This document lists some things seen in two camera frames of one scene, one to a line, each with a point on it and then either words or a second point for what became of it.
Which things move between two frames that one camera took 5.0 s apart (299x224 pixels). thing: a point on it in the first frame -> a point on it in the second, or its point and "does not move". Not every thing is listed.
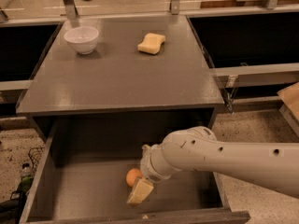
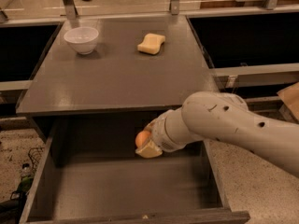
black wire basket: (35, 155) does not move
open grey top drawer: (78, 167) does not move
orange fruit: (132, 175) -> (141, 137)
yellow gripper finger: (146, 147) -> (149, 126)
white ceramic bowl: (82, 39) does not move
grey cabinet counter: (117, 76) does not move
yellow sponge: (151, 43) does not move
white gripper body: (149, 168) -> (161, 132)
